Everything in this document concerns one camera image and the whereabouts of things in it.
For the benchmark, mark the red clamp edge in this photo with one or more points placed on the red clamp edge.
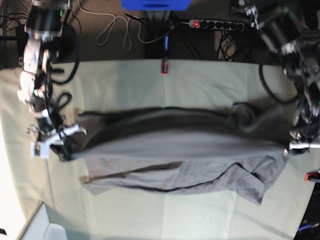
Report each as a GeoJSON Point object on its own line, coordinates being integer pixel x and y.
{"type": "Point", "coordinates": [21, 61]}
{"type": "Point", "coordinates": [312, 177]}

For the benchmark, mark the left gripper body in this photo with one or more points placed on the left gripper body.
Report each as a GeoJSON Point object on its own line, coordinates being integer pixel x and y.
{"type": "Point", "coordinates": [303, 138]}

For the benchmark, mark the red clamp top centre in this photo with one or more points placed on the red clamp top centre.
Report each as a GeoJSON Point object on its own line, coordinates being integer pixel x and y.
{"type": "Point", "coordinates": [164, 67]}

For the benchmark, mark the dark grey t-shirt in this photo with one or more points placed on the dark grey t-shirt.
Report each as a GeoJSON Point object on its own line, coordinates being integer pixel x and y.
{"type": "Point", "coordinates": [183, 151]}

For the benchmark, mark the pale green table cloth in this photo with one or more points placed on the pale green table cloth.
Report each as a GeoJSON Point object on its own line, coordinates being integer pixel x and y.
{"type": "Point", "coordinates": [122, 214]}

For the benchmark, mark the white power strip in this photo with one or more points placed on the white power strip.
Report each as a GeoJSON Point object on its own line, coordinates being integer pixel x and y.
{"type": "Point", "coordinates": [216, 25]}

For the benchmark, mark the red clamp left edge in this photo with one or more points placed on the red clamp left edge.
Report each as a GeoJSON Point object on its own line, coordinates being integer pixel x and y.
{"type": "Point", "coordinates": [21, 61]}

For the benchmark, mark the grey plastic bin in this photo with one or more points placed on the grey plastic bin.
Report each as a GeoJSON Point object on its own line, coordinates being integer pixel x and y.
{"type": "Point", "coordinates": [39, 227]}

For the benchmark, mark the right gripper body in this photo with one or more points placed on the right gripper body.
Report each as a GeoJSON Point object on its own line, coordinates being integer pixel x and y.
{"type": "Point", "coordinates": [45, 134]}

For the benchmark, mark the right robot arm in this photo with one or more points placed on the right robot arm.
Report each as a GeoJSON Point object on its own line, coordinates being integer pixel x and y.
{"type": "Point", "coordinates": [49, 39]}

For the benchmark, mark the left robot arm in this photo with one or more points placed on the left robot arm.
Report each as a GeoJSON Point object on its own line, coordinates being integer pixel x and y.
{"type": "Point", "coordinates": [297, 49]}

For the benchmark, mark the red clamp right edge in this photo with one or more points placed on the red clamp right edge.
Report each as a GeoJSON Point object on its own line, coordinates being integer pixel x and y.
{"type": "Point", "coordinates": [312, 177]}

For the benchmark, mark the blue plastic box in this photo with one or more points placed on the blue plastic box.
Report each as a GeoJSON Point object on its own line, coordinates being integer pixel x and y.
{"type": "Point", "coordinates": [148, 5]}

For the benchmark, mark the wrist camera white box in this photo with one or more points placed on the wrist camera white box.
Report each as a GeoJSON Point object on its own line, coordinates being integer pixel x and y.
{"type": "Point", "coordinates": [39, 150]}

